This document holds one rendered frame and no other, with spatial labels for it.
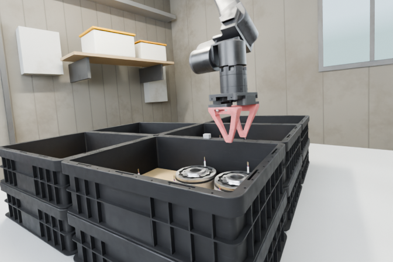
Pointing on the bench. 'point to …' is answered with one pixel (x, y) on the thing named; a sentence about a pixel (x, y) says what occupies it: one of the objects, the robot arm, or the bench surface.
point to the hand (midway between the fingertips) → (235, 135)
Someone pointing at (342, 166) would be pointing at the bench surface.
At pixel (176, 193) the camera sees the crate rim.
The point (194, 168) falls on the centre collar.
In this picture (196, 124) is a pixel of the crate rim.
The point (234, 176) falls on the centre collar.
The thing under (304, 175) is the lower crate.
